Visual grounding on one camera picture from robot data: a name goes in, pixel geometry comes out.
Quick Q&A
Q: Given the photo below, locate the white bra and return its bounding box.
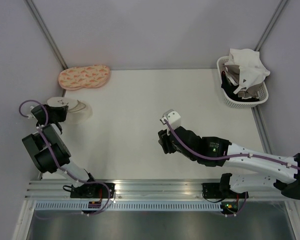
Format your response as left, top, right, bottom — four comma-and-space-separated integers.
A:
225, 48, 271, 94

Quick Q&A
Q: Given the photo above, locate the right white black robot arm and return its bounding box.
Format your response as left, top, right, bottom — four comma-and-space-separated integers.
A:
158, 126, 300, 200

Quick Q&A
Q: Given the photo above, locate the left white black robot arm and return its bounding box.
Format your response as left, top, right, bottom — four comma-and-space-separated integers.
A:
21, 103, 115, 201

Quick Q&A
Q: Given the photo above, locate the pink carrot print bra case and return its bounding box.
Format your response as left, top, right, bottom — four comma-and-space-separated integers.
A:
58, 64, 111, 91

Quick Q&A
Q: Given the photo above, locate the beige bra in basket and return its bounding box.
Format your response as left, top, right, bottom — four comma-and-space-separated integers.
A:
224, 64, 262, 99

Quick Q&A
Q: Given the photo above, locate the black garment in basket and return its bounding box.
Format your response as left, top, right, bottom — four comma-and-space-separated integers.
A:
221, 71, 259, 102

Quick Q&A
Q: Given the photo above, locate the white garment in basket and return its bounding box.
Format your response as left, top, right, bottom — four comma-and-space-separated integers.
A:
225, 71, 238, 86

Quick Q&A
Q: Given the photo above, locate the white plastic basket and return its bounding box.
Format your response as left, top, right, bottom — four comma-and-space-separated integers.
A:
216, 56, 269, 109

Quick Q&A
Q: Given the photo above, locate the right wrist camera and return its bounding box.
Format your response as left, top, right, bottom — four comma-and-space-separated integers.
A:
160, 109, 182, 130

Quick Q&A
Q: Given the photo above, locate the aluminium mounting rail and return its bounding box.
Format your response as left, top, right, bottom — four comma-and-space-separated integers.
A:
24, 178, 298, 201

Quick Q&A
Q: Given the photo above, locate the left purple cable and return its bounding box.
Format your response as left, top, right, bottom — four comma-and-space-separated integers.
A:
18, 99, 116, 221

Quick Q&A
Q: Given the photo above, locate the white slotted cable duct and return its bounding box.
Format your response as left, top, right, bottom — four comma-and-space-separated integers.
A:
35, 200, 222, 212

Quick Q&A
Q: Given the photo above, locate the left aluminium corner post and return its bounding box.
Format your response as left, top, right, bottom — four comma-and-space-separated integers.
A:
24, 0, 68, 70

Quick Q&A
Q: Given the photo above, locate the aluminium corner post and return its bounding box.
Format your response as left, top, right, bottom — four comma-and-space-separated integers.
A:
254, 0, 290, 52
24, 0, 68, 70

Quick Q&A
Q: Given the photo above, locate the right aluminium corner post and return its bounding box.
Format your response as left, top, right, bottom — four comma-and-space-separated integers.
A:
254, 0, 290, 52

